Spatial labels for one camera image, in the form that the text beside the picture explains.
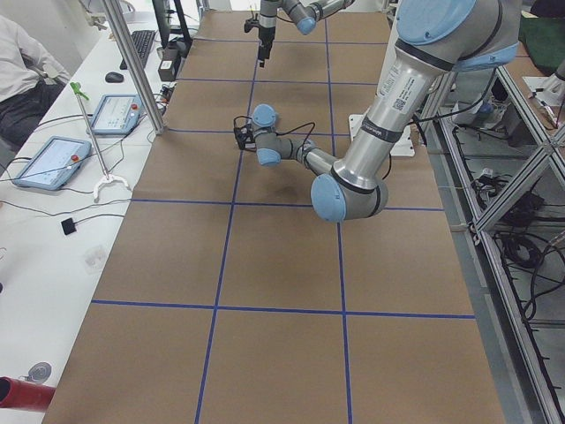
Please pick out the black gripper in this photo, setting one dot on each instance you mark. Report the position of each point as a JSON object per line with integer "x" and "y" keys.
{"x": 265, "y": 36}

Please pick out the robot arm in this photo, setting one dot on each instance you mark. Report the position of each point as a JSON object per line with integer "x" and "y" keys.
{"x": 304, "y": 17}
{"x": 433, "y": 38}

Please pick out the black monitor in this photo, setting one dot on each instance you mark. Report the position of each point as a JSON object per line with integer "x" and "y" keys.
{"x": 170, "y": 37}

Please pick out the black box with label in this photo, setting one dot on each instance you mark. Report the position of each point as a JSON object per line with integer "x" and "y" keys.
{"x": 169, "y": 65}

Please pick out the black keyboard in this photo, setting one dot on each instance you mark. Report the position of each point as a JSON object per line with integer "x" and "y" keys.
{"x": 143, "y": 41}

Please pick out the upper teach pendant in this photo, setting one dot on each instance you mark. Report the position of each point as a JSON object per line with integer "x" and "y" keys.
{"x": 116, "y": 115}

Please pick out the teach pendant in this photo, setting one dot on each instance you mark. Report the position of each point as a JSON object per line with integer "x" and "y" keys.
{"x": 54, "y": 164}
{"x": 116, "y": 115}

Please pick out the black computer mouse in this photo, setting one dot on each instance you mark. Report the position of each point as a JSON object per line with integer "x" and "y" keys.
{"x": 114, "y": 77}

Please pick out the seated person white shirt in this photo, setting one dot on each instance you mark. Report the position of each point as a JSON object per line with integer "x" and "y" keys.
{"x": 31, "y": 81}

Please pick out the lower teach pendant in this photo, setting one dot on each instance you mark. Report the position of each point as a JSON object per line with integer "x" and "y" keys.
{"x": 54, "y": 164}

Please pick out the small black square pad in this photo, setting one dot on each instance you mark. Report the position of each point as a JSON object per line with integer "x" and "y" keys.
{"x": 68, "y": 226}

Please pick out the round metal tape roll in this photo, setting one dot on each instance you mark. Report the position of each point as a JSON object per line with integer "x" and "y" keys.
{"x": 39, "y": 373}

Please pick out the red cylinder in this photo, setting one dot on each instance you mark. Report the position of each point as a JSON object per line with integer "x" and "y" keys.
{"x": 25, "y": 396}

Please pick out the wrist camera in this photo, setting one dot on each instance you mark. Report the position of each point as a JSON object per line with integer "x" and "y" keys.
{"x": 250, "y": 24}
{"x": 244, "y": 138}

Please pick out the aluminium frame post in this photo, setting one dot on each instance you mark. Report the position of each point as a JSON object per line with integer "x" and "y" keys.
{"x": 130, "y": 55}

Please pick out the grabber stick green handle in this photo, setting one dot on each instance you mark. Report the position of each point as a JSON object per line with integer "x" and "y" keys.
{"x": 107, "y": 178}

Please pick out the metal frame side table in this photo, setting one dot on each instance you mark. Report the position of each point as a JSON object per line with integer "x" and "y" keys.
{"x": 497, "y": 145}

